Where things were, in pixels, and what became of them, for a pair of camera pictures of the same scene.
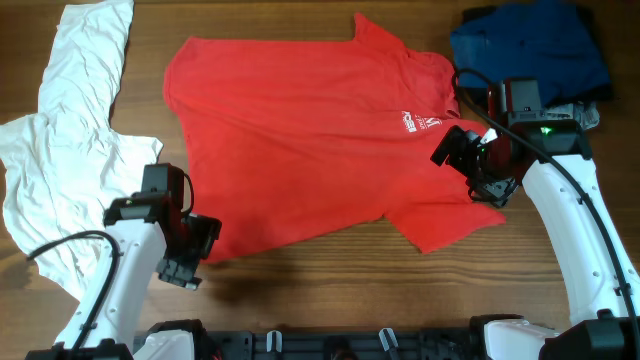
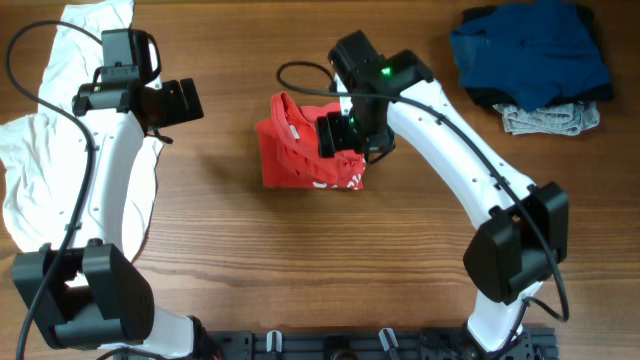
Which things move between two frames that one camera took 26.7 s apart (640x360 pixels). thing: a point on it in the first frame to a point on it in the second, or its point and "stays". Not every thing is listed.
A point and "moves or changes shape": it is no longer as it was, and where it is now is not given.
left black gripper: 179,273 to 185,100
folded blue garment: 549,41 stays
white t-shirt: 66,162 stays
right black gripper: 451,150 to 327,136
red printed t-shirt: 292,132 moves or changes shape
